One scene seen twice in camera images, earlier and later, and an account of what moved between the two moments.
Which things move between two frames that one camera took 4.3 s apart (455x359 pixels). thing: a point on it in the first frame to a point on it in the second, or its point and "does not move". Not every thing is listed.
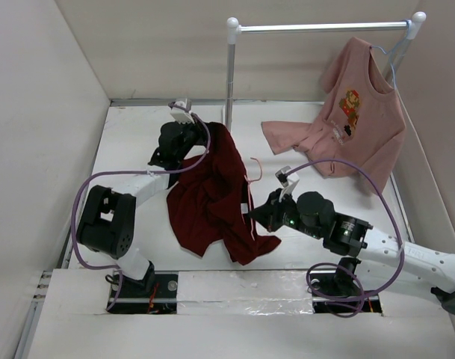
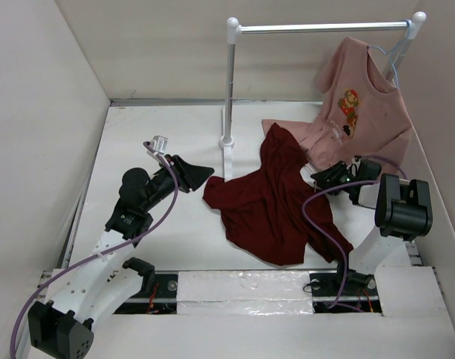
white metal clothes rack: (234, 29) does not move
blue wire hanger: (394, 48) does not move
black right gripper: (267, 214) to (331, 173)
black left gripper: (199, 130) to (191, 176)
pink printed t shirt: (365, 120) does not move
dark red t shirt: (211, 207) to (275, 213)
